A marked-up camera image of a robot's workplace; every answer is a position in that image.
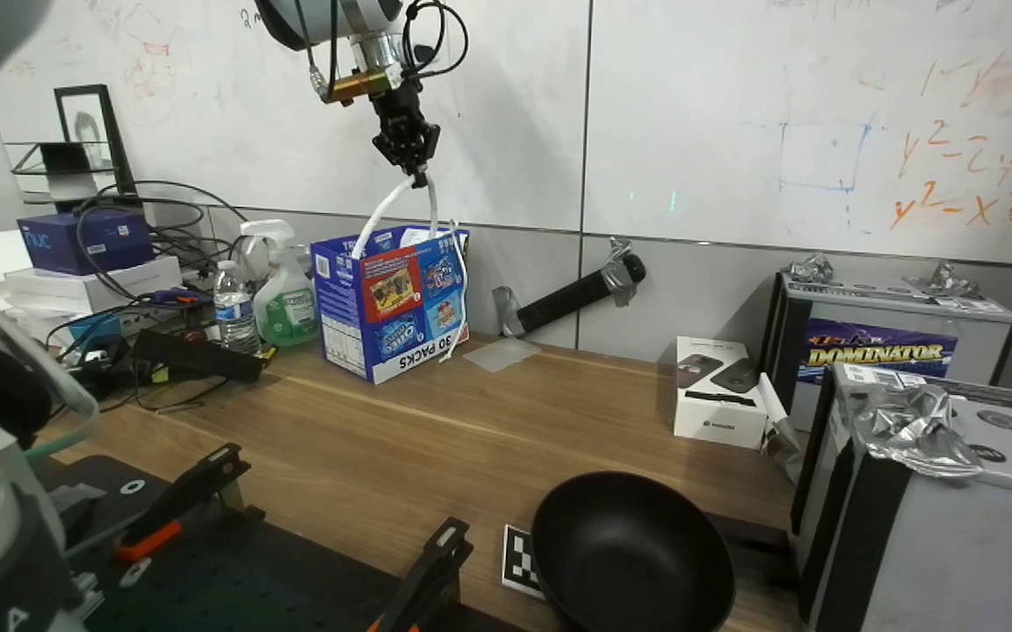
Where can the blue cardboard snack box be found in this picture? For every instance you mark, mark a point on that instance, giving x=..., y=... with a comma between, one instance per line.
x=387, y=310

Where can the black picture frame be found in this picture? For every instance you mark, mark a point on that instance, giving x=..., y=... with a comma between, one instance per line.
x=73, y=110

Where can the black frying pan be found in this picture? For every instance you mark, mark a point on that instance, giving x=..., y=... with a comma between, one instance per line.
x=632, y=556

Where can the small dark blue box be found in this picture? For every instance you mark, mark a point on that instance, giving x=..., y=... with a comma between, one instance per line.
x=85, y=239

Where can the white flat box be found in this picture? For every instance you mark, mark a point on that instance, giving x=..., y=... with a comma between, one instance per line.
x=96, y=289

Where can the clear plastic sheet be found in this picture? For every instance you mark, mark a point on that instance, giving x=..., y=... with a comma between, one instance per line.
x=499, y=357

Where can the large grey metal case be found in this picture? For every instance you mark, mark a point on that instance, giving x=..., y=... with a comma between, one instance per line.
x=950, y=550

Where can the white product box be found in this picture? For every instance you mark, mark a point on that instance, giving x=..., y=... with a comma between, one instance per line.
x=721, y=405

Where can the black white fiducial tag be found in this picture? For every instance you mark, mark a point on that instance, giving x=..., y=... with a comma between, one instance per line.
x=522, y=564

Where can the grey metal bracket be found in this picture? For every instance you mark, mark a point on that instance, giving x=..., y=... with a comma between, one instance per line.
x=509, y=314

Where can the whiteboard with orange formulas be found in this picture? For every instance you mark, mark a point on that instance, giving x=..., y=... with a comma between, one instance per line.
x=705, y=118

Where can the grey case with Dominator label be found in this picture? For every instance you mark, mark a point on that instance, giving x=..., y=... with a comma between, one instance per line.
x=880, y=347

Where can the black cylindrical bar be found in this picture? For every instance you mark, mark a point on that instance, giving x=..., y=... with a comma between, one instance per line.
x=570, y=301

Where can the small crumpled aluminium foil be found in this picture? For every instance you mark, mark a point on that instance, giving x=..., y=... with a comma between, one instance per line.
x=811, y=272
x=944, y=283

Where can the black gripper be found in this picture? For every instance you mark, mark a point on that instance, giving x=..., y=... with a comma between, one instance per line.
x=404, y=134

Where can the gold wrist camera mount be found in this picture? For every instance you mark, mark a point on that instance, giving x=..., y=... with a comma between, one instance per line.
x=360, y=86

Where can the whiteboard with black writing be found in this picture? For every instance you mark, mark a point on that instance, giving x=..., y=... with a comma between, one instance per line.
x=202, y=141

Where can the clear plastic water bottle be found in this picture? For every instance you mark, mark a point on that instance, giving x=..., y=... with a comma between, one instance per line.
x=235, y=310

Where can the black power strip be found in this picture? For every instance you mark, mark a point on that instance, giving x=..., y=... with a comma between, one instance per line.
x=202, y=357

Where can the large crumpled aluminium foil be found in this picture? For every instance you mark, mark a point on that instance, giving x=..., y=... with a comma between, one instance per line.
x=913, y=421

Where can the green spray bottle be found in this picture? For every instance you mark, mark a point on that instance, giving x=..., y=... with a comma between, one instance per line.
x=289, y=317

